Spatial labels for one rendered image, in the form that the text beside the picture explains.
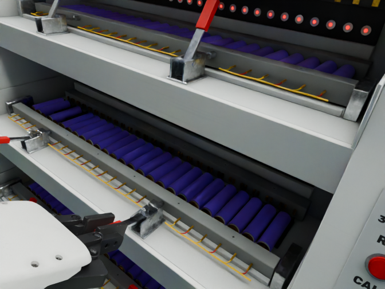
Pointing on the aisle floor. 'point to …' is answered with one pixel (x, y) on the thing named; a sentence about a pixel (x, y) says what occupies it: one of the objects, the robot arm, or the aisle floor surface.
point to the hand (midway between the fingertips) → (101, 233)
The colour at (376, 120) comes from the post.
